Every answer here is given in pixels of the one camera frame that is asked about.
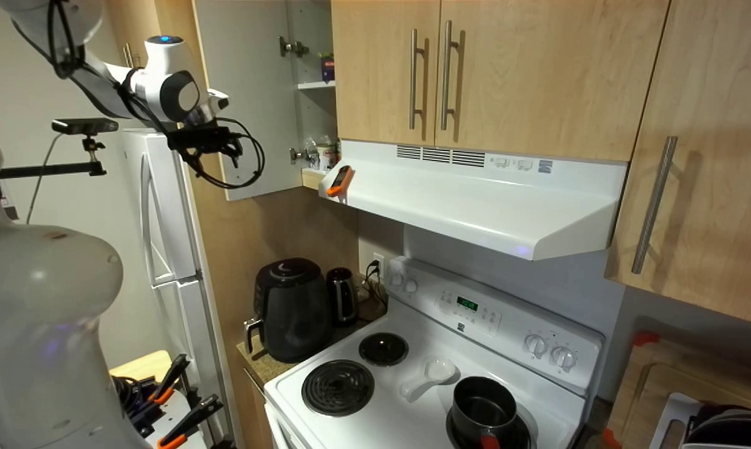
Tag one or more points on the black dish rack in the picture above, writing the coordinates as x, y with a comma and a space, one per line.
718, 427

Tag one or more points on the white electric stove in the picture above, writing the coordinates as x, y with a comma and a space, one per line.
390, 386

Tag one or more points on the large right wooden cabinet door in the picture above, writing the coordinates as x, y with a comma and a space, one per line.
700, 94

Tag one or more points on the white cabinet door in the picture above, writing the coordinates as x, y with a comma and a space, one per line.
239, 51

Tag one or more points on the wooden cutting board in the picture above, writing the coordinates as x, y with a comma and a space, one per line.
661, 371

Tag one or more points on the black electric kettle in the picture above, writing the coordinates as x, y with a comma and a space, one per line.
343, 295

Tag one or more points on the steel handle on left door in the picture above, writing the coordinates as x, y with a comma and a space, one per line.
416, 84

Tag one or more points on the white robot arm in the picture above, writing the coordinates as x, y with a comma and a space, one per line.
55, 391

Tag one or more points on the white range hood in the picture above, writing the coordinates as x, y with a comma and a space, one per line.
530, 208

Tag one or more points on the steel handle on large door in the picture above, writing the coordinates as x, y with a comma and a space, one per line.
653, 203

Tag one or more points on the black camera on stand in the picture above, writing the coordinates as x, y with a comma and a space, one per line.
83, 126

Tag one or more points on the white refrigerator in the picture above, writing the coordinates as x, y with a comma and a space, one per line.
172, 256

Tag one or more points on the white spoon rest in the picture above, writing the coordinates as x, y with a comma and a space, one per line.
429, 376

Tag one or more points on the orange black clamps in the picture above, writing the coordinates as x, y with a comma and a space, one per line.
164, 407

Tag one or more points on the left wooden cabinet door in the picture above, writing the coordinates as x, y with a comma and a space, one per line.
372, 43

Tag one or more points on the black pot red handle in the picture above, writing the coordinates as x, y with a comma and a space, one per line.
483, 414

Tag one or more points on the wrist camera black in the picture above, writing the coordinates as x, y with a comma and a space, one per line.
202, 140

